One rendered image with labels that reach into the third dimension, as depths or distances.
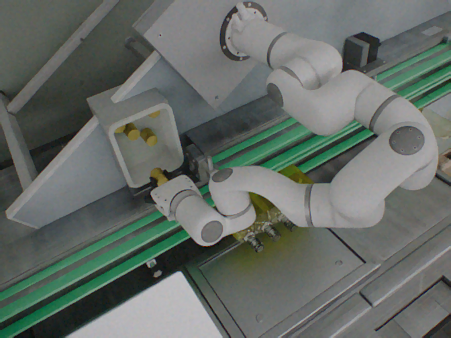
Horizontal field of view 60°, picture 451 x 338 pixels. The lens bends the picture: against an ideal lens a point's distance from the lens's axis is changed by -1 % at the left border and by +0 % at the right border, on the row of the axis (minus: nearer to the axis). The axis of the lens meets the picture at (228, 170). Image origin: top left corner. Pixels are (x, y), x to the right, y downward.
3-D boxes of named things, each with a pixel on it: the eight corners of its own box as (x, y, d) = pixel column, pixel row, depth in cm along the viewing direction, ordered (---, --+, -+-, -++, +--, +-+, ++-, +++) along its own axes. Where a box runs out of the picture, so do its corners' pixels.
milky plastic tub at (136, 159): (120, 174, 115) (131, 191, 110) (94, 112, 100) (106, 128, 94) (172, 149, 121) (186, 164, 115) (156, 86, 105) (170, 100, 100)
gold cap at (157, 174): (147, 171, 102) (155, 180, 99) (160, 165, 103) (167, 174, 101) (151, 180, 105) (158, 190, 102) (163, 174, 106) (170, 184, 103)
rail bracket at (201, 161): (200, 188, 118) (222, 213, 110) (191, 145, 106) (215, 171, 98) (209, 183, 119) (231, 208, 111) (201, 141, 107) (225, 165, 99)
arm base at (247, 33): (211, 22, 97) (248, 42, 87) (247, -14, 97) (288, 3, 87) (237, 64, 109) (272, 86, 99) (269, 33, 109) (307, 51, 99)
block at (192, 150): (188, 170, 121) (199, 184, 116) (182, 147, 114) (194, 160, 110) (198, 165, 122) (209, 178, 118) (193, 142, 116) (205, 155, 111)
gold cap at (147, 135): (138, 131, 108) (144, 139, 105) (149, 125, 109) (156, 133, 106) (141, 140, 111) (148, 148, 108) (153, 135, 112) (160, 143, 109)
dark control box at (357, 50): (342, 59, 141) (360, 68, 135) (344, 37, 135) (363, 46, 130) (359, 51, 143) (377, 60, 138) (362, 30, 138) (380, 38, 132)
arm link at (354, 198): (322, 155, 84) (303, 125, 71) (433, 149, 75) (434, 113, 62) (319, 231, 79) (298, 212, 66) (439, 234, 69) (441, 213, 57)
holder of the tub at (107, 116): (125, 185, 119) (135, 200, 114) (94, 111, 100) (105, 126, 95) (175, 161, 125) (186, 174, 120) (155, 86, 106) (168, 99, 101)
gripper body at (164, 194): (172, 230, 89) (156, 209, 98) (211, 208, 92) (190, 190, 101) (162, 204, 85) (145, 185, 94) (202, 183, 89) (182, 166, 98)
